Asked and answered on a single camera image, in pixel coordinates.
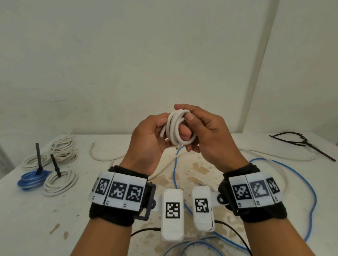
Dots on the grey metal shelf rack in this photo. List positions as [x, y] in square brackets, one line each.
[5, 163]

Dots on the black right wristband with markers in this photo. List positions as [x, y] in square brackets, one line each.
[269, 213]

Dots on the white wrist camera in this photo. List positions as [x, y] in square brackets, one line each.
[173, 229]
[202, 221]

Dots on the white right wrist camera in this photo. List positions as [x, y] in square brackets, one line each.
[202, 221]

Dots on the person's right hand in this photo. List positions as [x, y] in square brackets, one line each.
[216, 139]

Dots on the black wristband with markers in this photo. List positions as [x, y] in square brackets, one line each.
[269, 213]
[108, 216]

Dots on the black left wristband with markers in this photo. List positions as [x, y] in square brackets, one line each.
[108, 216]

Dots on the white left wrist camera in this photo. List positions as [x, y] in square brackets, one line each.
[173, 229]

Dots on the person's left hand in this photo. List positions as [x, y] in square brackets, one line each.
[142, 147]

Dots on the person's left forearm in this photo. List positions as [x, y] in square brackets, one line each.
[100, 237]

